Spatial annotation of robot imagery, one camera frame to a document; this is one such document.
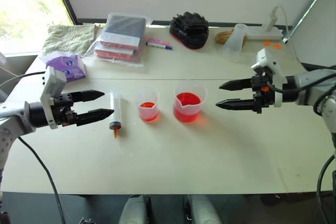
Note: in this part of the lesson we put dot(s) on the grey robot left leg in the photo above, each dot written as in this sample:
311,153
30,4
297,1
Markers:
135,211

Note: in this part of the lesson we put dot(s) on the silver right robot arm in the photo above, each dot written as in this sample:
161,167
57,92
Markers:
312,95

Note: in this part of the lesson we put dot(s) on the clear plastic syringe orange tip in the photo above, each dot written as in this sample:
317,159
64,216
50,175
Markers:
115,111

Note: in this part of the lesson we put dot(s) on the purple tissue pack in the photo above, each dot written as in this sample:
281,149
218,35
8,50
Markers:
67,66

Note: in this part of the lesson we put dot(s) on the clear bag with books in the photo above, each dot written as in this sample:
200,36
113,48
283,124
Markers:
122,40

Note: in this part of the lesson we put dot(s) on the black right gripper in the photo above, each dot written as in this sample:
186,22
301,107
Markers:
261,93

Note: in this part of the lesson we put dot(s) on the black crumpled cloth bundle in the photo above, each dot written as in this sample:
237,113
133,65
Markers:
190,30

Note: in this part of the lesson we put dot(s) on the grey robot leg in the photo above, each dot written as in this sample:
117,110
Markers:
203,211
135,211

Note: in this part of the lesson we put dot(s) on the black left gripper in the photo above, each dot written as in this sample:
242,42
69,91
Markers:
61,108

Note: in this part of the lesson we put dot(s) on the large beaker red liquid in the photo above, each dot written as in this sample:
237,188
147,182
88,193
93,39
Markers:
189,103

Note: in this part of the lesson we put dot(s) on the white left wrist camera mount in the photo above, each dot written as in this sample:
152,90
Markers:
52,87

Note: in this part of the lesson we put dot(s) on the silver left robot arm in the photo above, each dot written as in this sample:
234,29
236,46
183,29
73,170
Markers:
15,121

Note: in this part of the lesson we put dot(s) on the white flat stand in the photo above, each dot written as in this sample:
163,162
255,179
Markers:
265,30

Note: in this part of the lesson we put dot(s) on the pale green towel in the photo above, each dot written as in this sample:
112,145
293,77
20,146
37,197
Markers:
69,37

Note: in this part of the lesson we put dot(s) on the pink marker blue cap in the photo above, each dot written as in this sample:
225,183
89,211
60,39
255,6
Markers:
158,44

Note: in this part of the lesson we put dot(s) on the grey robot right leg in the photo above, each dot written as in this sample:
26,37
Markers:
203,211

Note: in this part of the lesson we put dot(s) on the orange small cap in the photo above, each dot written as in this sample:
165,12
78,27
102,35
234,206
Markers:
267,42
276,46

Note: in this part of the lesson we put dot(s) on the empty clear plastic cup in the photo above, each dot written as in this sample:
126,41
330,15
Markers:
235,43

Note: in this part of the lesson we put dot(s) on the small beaker red liquid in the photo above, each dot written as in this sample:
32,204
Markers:
147,106

